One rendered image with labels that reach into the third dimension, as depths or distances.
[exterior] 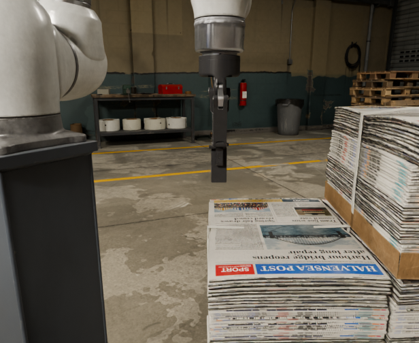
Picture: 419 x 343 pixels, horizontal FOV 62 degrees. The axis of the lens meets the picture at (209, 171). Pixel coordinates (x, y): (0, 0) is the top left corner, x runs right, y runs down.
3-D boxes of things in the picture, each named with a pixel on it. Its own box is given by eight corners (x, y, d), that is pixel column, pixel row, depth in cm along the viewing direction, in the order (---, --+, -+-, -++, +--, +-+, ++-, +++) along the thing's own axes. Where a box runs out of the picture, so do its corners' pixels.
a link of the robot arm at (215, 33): (242, 24, 66) (241, 58, 68) (194, 24, 66) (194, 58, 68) (248, 15, 58) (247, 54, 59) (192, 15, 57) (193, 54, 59)
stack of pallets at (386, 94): (389, 135, 760) (397, 72, 728) (431, 141, 677) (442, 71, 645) (343, 139, 707) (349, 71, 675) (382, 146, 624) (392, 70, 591)
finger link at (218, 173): (226, 146, 67) (226, 147, 67) (226, 181, 69) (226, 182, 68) (211, 146, 67) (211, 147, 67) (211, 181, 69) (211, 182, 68)
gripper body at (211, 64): (242, 52, 59) (241, 108, 61) (238, 56, 67) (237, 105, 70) (198, 52, 59) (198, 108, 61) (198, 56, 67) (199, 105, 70)
